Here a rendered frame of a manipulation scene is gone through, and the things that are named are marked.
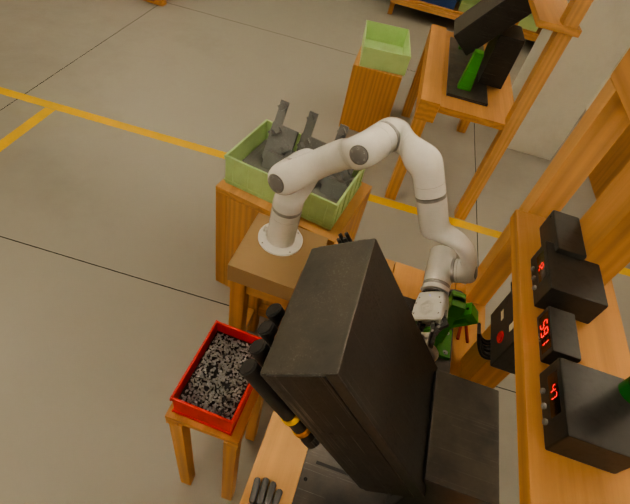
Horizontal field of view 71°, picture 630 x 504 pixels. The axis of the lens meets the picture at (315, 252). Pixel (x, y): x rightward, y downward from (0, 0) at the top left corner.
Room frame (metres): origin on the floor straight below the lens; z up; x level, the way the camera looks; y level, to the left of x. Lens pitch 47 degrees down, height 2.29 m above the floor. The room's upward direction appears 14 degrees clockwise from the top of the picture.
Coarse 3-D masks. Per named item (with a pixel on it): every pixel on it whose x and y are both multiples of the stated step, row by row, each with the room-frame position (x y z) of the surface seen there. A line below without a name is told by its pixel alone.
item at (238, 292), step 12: (240, 288) 1.13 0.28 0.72; (252, 288) 1.14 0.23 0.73; (240, 300) 1.13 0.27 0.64; (252, 300) 1.37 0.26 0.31; (276, 300) 1.13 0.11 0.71; (240, 312) 1.13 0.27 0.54; (252, 312) 1.35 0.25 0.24; (264, 312) 1.38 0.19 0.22; (240, 324) 1.13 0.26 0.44; (252, 324) 1.37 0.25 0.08
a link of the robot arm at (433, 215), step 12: (420, 204) 1.02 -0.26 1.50; (432, 204) 1.01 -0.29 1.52; (444, 204) 1.02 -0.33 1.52; (420, 216) 1.01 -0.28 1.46; (432, 216) 1.00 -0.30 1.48; (444, 216) 1.01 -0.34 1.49; (420, 228) 1.01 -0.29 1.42; (432, 228) 0.99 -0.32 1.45; (444, 228) 1.00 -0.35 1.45; (456, 228) 1.04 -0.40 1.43; (444, 240) 0.98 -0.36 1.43; (456, 240) 0.98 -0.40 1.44; (468, 240) 1.01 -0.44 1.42; (456, 252) 0.96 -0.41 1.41; (468, 252) 0.96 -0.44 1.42; (456, 264) 0.97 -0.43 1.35; (468, 264) 0.95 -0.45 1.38; (456, 276) 0.94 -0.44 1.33; (468, 276) 0.94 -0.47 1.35
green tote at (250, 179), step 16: (256, 128) 2.00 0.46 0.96; (240, 144) 1.83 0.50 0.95; (256, 144) 2.00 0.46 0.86; (240, 160) 1.84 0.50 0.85; (240, 176) 1.69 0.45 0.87; (256, 176) 1.67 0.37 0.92; (256, 192) 1.67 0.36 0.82; (272, 192) 1.64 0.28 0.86; (352, 192) 1.80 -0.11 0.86; (304, 208) 1.60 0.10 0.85; (320, 208) 1.58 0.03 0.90; (336, 208) 1.56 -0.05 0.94; (320, 224) 1.57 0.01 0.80
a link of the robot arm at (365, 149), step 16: (368, 128) 1.14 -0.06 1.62; (384, 128) 1.15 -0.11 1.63; (336, 144) 1.17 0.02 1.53; (352, 144) 1.08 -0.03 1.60; (368, 144) 1.07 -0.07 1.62; (384, 144) 1.10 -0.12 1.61; (288, 160) 1.22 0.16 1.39; (304, 160) 1.20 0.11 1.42; (320, 160) 1.18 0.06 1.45; (336, 160) 1.15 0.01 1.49; (352, 160) 1.06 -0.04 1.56; (368, 160) 1.05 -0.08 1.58; (272, 176) 1.19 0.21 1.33; (288, 176) 1.18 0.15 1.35; (304, 176) 1.18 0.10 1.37; (320, 176) 1.18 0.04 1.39; (288, 192) 1.17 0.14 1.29
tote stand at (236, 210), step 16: (224, 192) 1.66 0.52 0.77; (240, 192) 1.67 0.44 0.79; (368, 192) 1.93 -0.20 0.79; (224, 208) 1.65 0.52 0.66; (240, 208) 1.63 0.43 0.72; (256, 208) 1.60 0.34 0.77; (352, 208) 1.76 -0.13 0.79; (224, 224) 1.65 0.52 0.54; (240, 224) 1.63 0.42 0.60; (304, 224) 1.55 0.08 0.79; (336, 224) 1.61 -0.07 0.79; (352, 224) 1.78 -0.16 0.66; (224, 240) 1.65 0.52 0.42; (240, 240) 1.63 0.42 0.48; (352, 240) 1.93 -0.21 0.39; (224, 256) 1.65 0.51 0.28; (224, 272) 1.65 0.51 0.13
